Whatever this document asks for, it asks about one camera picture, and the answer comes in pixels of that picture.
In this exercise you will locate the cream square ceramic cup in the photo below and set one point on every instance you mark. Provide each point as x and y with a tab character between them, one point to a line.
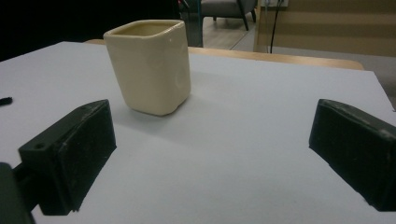
152	71

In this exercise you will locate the white wall socket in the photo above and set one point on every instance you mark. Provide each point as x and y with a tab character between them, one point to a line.
274	2

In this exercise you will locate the wooden wall panel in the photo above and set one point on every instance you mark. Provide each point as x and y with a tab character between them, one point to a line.
327	28

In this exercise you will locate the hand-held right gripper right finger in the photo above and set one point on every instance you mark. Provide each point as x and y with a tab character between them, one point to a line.
355	146

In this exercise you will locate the dark metal stand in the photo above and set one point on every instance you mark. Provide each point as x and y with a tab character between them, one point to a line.
193	21

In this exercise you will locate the small black object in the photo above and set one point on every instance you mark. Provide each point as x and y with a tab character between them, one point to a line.
5	100

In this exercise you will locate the grey armchair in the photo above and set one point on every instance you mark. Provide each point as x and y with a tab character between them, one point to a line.
225	7

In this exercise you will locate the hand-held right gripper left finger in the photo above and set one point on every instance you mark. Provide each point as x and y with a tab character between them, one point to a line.
67	155

